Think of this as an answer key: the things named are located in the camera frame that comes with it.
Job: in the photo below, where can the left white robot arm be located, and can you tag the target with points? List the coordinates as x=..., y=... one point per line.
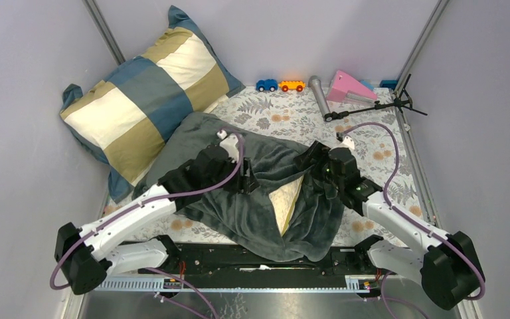
x=85, y=256

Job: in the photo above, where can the blue yellow checked pillow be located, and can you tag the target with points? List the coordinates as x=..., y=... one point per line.
x=126, y=119

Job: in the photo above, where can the orange toy car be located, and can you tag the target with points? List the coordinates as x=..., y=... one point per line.
x=295, y=85

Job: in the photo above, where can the black mini tripod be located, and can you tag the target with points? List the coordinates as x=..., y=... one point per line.
x=401, y=101

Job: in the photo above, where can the white slotted cable duct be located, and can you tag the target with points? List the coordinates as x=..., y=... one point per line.
x=241, y=282

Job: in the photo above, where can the blue toy car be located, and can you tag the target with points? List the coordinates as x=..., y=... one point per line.
x=267, y=85

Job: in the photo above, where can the zebra and grey pillowcase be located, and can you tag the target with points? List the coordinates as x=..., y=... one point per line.
x=250, y=220

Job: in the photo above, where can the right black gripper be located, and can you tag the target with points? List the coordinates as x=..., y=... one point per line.
x=318, y=151

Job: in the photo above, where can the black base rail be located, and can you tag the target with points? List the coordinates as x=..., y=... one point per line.
x=201, y=259

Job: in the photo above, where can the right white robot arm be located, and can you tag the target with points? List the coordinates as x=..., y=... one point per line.
x=445, y=265

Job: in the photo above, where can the grey microphone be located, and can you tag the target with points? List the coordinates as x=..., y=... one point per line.
x=314, y=83

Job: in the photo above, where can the cream pillow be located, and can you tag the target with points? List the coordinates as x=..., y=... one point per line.
x=283, y=200

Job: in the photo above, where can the blue block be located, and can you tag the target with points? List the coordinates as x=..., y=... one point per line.
x=390, y=84

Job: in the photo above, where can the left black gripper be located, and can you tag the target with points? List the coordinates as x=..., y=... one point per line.
x=245, y=182

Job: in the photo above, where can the pink triangular block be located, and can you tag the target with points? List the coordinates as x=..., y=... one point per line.
x=344, y=87

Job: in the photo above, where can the floral table cloth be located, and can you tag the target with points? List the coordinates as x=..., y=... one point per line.
x=295, y=116

